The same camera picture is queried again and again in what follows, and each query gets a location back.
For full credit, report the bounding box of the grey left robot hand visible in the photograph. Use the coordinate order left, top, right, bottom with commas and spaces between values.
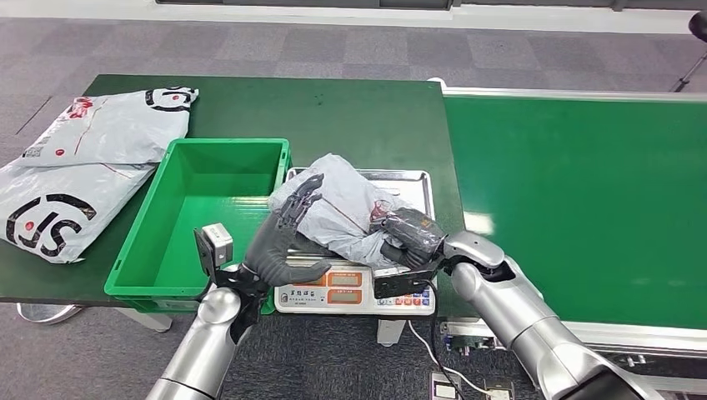
242, 172, 333, 288

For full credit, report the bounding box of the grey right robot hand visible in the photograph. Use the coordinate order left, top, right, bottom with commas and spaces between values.
379, 207, 448, 271

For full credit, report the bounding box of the small grey parcel bag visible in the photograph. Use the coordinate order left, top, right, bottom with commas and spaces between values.
268, 153, 422, 271

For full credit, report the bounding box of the green plastic delivery box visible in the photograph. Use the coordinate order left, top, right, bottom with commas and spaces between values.
103, 137, 292, 315

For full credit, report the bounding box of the grey floor socket box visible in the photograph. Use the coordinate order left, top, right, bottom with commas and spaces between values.
429, 371, 464, 400

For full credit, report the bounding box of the green conveyor belt machine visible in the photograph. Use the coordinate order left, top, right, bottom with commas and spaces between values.
428, 77, 707, 400

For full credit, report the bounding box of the electronic scale with steel tray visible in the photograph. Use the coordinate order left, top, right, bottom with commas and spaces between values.
274, 167, 438, 317

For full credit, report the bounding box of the white table leg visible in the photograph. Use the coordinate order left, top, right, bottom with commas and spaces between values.
377, 319, 408, 348

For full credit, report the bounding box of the white table foot bar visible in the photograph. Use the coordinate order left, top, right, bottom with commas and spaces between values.
116, 307, 174, 333

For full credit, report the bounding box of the white power plug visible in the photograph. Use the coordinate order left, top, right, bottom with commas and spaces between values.
484, 379, 516, 400

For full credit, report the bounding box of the grey mailer with red print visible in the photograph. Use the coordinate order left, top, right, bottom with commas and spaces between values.
15, 86, 200, 168

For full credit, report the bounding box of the large grey mailer big logo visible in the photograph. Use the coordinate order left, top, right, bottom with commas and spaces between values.
0, 161, 158, 265

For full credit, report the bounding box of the round metal table base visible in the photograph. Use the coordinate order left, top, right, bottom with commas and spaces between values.
16, 302, 84, 325

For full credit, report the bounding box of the black tripod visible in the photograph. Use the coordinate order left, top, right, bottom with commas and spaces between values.
669, 9, 707, 93

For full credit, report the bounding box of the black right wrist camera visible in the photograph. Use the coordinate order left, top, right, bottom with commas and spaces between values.
373, 267, 441, 301

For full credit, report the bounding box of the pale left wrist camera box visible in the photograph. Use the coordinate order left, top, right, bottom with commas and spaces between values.
193, 222, 234, 278

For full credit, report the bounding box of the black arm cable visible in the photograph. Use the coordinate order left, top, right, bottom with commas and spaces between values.
424, 280, 466, 400

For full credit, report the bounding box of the white power cable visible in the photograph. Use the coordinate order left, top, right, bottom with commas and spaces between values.
407, 321, 493, 397

